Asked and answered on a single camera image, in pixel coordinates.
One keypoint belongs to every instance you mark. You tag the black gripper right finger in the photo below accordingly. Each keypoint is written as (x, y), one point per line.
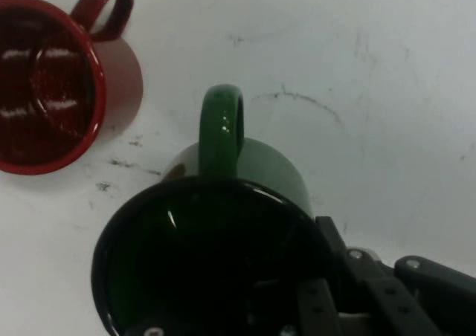
(409, 302)

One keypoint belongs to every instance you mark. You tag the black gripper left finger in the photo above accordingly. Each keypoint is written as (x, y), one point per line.
(320, 310)

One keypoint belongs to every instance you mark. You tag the green enamel mug white print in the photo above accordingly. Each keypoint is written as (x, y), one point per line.
(208, 254)

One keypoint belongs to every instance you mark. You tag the red mug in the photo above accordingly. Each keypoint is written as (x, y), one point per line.
(56, 90)

